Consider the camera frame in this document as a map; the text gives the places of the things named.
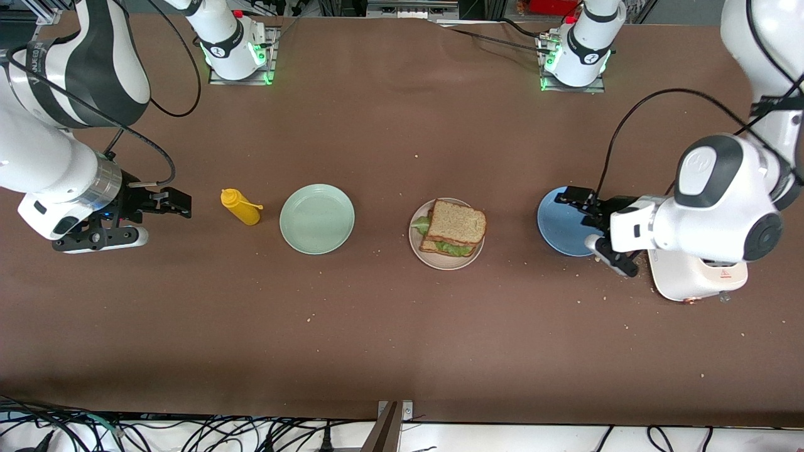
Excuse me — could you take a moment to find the yellow mustard squeeze bottle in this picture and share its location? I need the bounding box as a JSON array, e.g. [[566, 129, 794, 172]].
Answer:
[[220, 188, 264, 226]]

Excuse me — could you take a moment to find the brown bread slice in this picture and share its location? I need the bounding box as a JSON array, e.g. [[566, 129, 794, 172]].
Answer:
[[419, 234, 476, 258], [426, 199, 487, 247]]

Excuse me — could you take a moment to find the green lettuce leaf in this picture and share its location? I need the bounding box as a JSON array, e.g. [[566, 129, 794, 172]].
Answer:
[[411, 215, 473, 257]]

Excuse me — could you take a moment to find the blue plate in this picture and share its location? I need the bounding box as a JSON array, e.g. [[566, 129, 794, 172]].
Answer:
[[537, 186, 607, 257]]

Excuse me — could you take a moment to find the green plate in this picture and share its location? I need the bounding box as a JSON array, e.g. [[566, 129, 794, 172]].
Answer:
[[280, 184, 356, 256]]

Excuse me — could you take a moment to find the beige plate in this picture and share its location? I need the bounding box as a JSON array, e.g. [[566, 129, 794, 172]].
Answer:
[[409, 198, 485, 271]]

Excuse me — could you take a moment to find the white toaster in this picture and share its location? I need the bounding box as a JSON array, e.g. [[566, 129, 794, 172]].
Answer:
[[647, 248, 749, 304]]

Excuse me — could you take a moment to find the red box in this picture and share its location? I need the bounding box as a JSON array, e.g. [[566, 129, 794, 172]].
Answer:
[[531, 0, 579, 16]]

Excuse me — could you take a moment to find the white power strip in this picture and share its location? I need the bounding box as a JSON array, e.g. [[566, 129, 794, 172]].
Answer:
[[367, 0, 459, 18]]

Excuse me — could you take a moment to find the grey metal pole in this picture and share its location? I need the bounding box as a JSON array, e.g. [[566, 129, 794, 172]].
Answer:
[[361, 402, 401, 452]]

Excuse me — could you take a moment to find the black camera cable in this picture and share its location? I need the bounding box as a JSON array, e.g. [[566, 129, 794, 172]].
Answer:
[[594, 0, 804, 200], [0, 0, 202, 189]]

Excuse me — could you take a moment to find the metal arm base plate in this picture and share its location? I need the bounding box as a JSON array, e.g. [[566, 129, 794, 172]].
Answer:
[[207, 25, 281, 86], [537, 35, 607, 94]]

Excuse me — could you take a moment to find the black base cable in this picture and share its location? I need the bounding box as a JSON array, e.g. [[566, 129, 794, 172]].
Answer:
[[433, 18, 557, 54]]

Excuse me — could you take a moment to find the aluminium frame bar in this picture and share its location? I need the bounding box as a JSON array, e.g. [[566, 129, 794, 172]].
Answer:
[[25, 0, 76, 24]]

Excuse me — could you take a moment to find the silver mounting bracket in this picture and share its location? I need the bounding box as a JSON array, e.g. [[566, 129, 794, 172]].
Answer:
[[377, 401, 414, 421]]

